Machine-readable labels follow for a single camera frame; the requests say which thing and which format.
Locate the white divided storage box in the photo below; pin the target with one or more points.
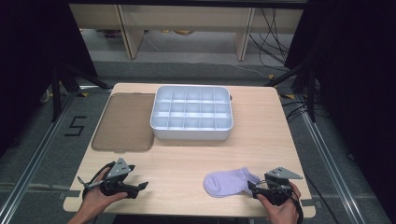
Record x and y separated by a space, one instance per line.
191 112

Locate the beige wooden desk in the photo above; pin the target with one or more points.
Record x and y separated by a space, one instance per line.
186 18

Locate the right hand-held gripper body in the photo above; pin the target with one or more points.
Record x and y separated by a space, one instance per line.
277 189

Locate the person's left hand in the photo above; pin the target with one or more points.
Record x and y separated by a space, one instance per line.
95 199

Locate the purple sock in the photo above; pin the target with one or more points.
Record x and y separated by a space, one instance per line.
225 183

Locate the aluminium floor rail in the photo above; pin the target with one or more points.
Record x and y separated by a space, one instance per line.
34 161
333 161

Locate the black curtain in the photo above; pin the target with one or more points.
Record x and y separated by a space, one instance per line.
355 77
34 62

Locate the person's right hand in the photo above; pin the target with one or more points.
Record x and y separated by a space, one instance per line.
281 213

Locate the translucent brown lid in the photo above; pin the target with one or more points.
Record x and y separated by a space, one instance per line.
124 124

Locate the black metal stand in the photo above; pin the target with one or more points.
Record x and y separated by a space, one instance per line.
311 93
56 93

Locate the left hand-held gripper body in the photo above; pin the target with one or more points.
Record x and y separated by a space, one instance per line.
116 182

